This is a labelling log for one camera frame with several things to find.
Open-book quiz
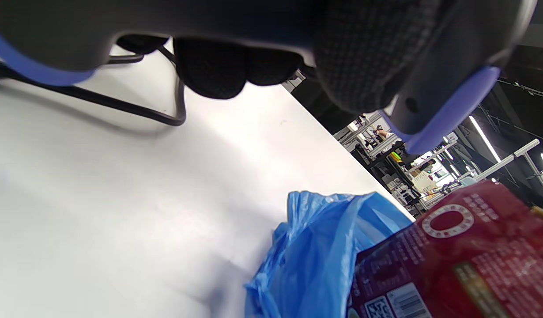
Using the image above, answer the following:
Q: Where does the white desk leg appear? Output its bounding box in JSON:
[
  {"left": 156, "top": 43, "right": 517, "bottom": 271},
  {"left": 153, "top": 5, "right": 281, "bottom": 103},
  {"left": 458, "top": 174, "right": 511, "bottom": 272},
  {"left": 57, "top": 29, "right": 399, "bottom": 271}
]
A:
[{"left": 470, "top": 139, "right": 543, "bottom": 179}]

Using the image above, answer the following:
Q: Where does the blue plastic bag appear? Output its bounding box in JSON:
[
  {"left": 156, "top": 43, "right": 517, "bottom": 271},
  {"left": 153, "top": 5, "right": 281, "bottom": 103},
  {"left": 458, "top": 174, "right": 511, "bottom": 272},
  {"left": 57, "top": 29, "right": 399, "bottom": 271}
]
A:
[{"left": 245, "top": 191, "right": 415, "bottom": 318}]

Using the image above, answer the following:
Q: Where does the person's left hand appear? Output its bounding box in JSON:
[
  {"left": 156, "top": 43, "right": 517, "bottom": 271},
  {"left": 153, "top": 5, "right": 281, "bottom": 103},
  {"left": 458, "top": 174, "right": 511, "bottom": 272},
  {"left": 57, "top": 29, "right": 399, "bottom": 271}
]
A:
[{"left": 116, "top": 0, "right": 449, "bottom": 111}]

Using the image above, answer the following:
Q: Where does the black blue barcode scanner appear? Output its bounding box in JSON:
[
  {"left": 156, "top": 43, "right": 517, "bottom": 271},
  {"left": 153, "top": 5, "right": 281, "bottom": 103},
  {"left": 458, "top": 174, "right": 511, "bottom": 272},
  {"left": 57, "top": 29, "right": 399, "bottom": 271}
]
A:
[{"left": 0, "top": 0, "right": 539, "bottom": 155}]

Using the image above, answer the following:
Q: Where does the red ketchup package gold cap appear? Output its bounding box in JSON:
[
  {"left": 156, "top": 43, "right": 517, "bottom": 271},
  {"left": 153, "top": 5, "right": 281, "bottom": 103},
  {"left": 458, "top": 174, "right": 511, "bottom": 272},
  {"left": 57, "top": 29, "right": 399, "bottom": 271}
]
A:
[{"left": 347, "top": 180, "right": 543, "bottom": 318}]

